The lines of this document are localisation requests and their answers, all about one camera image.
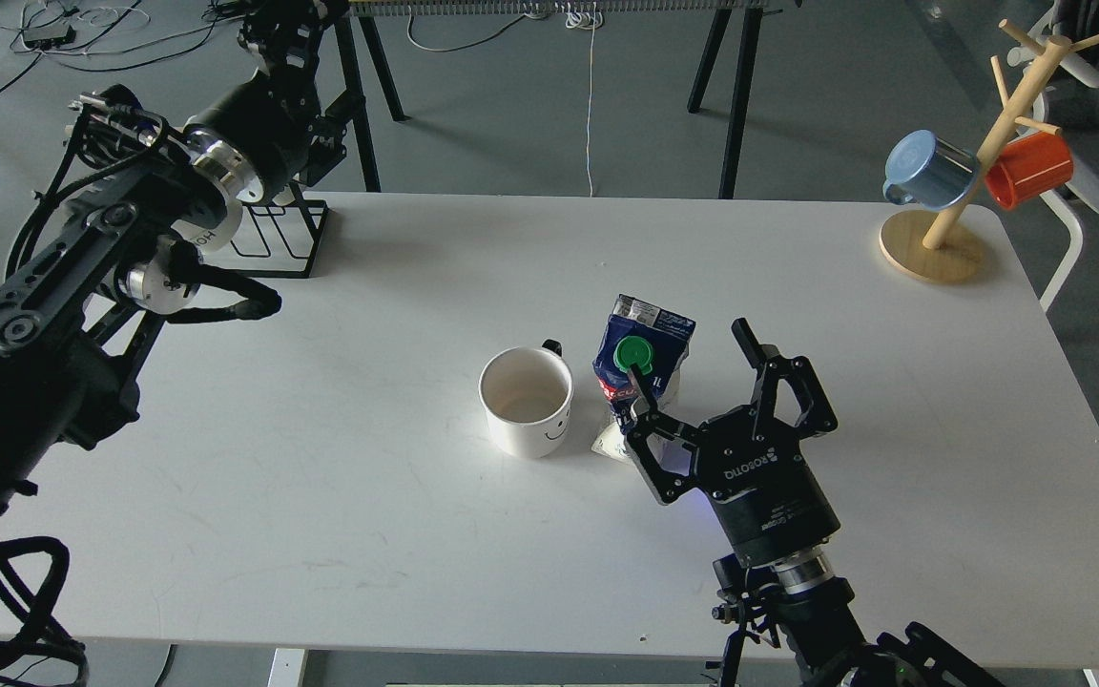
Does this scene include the white hanging cable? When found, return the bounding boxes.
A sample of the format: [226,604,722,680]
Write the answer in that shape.
[564,8,606,198]

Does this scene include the orange mug on tree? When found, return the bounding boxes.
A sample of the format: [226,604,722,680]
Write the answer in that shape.
[985,132,1074,212]

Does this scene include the blue white milk carton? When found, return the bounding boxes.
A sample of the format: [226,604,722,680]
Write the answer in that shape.
[591,293,696,466]

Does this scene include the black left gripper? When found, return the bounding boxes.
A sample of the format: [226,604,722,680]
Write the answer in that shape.
[186,1,365,203]

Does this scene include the floor cables and adapter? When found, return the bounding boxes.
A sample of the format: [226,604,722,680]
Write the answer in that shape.
[0,0,255,130]

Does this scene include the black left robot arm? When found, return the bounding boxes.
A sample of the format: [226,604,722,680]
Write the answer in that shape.
[0,1,363,686]

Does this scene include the black wire mug rack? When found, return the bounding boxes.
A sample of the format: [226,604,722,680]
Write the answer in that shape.
[208,195,330,279]

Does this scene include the white smiley face mug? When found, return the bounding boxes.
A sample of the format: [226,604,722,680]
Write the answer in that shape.
[477,339,574,458]

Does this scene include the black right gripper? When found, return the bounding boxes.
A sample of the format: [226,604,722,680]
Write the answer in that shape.
[624,319,842,570]

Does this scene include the white mug front on rack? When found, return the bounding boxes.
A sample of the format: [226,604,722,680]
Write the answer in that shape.
[173,198,243,253]

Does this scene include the wooden mug tree stand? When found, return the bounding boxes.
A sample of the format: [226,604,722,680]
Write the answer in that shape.
[880,19,1099,282]

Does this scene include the blue mug on tree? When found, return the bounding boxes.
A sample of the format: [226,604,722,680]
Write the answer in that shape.
[882,130,983,212]

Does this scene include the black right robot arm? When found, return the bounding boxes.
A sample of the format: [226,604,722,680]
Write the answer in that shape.
[620,318,996,686]

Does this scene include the black trestle table legs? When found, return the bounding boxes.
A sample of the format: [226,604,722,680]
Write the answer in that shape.
[347,1,798,199]

